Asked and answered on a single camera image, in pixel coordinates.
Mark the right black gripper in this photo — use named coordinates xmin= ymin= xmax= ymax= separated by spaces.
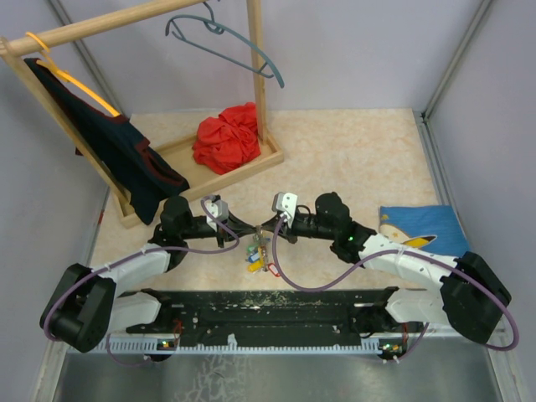
xmin=261 ymin=212 xmax=336 ymax=245

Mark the metal numbered key organiser ring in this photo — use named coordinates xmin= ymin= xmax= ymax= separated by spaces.
xmin=243 ymin=225 xmax=277 ymax=276

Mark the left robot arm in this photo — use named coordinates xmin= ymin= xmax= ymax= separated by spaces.
xmin=39 ymin=195 xmax=255 ymax=353

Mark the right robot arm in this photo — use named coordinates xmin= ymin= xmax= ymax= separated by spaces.
xmin=263 ymin=192 xmax=513 ymax=346

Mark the blue key tag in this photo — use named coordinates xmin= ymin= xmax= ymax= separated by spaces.
xmin=246 ymin=252 xmax=260 ymax=263

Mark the yellow key tag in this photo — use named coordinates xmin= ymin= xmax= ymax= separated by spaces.
xmin=248 ymin=261 xmax=263 ymax=272

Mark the red key tag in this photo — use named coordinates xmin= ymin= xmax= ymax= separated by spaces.
xmin=267 ymin=263 xmax=281 ymax=277

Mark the red crumpled cloth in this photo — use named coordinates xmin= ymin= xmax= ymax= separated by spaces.
xmin=193 ymin=102 xmax=261 ymax=175

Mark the wooden clothes rack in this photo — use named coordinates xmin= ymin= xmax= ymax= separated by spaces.
xmin=1 ymin=1 xmax=284 ymax=228

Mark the dark navy garment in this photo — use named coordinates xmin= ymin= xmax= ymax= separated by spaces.
xmin=24 ymin=58 xmax=189 ymax=225

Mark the blue folded cloth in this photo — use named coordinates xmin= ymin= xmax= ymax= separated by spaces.
xmin=379 ymin=205 xmax=470 ymax=256

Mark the teal clothes hanger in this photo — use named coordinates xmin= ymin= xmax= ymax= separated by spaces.
xmin=164 ymin=1 xmax=286 ymax=89

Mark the yellow clothes hanger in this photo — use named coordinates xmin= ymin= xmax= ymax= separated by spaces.
xmin=25 ymin=32 xmax=121 ymax=117

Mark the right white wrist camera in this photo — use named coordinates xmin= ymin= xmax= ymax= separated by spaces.
xmin=271 ymin=192 xmax=298 ymax=223

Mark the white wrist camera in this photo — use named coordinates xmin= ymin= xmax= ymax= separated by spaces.
xmin=202 ymin=195 xmax=229 ymax=229
xmin=271 ymin=192 xmax=298 ymax=223

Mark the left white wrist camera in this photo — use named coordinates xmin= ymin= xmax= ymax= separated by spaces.
xmin=202 ymin=195 xmax=229 ymax=229

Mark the black base frame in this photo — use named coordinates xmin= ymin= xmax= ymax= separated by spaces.
xmin=126 ymin=287 xmax=424 ymax=348

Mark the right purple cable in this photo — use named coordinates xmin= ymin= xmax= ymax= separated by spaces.
xmin=271 ymin=215 xmax=520 ymax=363

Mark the purple cable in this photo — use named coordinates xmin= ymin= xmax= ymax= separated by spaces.
xmin=271 ymin=215 xmax=520 ymax=363
xmin=41 ymin=195 xmax=240 ymax=369

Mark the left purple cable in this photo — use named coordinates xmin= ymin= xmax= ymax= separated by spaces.
xmin=41 ymin=195 xmax=240 ymax=369

